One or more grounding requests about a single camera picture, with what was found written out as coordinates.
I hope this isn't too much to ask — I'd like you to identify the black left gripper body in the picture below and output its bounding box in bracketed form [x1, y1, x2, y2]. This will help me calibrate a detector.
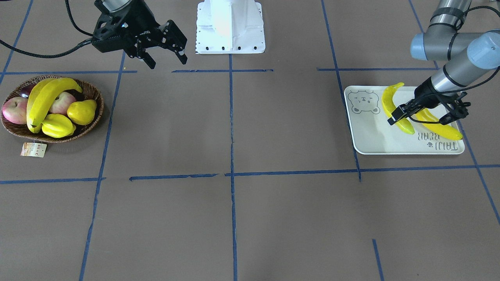
[405, 78, 447, 114]

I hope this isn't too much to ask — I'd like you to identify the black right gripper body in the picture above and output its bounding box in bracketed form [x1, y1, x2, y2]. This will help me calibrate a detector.
[92, 0, 187, 59]

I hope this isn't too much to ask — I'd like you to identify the yellow banana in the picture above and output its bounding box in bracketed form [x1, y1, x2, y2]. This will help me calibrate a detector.
[414, 108, 463, 141]
[26, 78, 55, 133]
[30, 78, 83, 127]
[381, 82, 415, 135]

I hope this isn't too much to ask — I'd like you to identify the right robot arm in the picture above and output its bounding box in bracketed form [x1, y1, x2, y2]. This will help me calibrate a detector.
[91, 0, 188, 69]

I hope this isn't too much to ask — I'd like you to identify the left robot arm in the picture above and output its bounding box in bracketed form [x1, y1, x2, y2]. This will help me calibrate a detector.
[388, 0, 500, 125]

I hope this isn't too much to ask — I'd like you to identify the brown wicker basket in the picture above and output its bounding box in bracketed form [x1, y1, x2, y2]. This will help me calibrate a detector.
[1, 75, 105, 143]

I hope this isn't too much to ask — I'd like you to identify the paper tag on basket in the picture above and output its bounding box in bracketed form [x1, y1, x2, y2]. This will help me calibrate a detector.
[20, 142, 48, 158]

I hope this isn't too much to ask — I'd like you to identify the white bear print tray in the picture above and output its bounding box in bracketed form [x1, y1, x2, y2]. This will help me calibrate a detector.
[344, 85, 465, 155]

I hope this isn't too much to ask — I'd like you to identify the yellow pear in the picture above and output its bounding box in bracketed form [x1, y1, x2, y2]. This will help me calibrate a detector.
[66, 99, 97, 126]

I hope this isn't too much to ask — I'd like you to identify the yellow starfruit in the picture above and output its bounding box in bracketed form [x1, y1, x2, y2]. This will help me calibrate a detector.
[41, 114, 77, 139]

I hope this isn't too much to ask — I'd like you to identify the dark purple fruit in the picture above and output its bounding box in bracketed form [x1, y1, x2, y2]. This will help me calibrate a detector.
[20, 84, 36, 98]

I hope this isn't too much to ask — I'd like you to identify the red apple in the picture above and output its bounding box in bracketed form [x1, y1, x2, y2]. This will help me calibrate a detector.
[2, 97, 28, 125]

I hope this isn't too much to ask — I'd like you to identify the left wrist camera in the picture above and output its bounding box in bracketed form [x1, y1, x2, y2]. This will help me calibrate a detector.
[438, 91, 470, 125]

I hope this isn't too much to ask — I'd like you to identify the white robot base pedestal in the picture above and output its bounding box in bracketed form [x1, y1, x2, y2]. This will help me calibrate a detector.
[195, 0, 266, 54]

